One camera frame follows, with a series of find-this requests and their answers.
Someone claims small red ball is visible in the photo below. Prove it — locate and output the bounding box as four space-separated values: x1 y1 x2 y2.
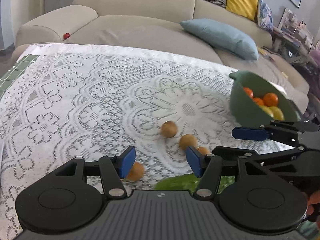
63 33 71 40

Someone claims brown kiwi top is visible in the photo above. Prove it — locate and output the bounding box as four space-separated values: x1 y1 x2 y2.
161 121 178 138

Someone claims cluttered side desk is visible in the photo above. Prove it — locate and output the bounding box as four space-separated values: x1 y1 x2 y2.
272 8 317 67

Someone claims right hand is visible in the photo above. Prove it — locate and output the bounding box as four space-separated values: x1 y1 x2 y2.
302 190 320 216

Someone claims light blue pillow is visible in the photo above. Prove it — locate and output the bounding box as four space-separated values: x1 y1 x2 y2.
180 18 259 61

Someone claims yellow-green apple right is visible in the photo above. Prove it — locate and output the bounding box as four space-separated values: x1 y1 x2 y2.
268 106 285 121

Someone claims white lace tablecloth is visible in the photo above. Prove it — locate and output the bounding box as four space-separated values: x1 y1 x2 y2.
1 44 286 239

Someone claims beige sofa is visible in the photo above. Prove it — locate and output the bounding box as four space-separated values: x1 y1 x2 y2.
11 0 309 112

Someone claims brown kiwi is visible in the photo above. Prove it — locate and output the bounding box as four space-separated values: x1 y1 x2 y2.
161 121 178 138
125 161 145 181
197 147 211 155
179 134 198 150

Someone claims yellow-green apple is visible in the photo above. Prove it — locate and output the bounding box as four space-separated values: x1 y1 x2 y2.
259 105 274 118
268 106 285 121

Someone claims yellow-green apple left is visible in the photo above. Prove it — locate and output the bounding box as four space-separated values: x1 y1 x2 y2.
259 105 274 118

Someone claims green colander bowl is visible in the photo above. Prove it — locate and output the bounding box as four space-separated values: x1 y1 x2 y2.
229 70 301 128

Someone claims green cucumber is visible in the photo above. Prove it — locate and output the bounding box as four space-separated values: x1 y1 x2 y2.
153 174 235 194

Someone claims floral patterned pillow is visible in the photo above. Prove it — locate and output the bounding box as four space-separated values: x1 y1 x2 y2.
257 0 273 33

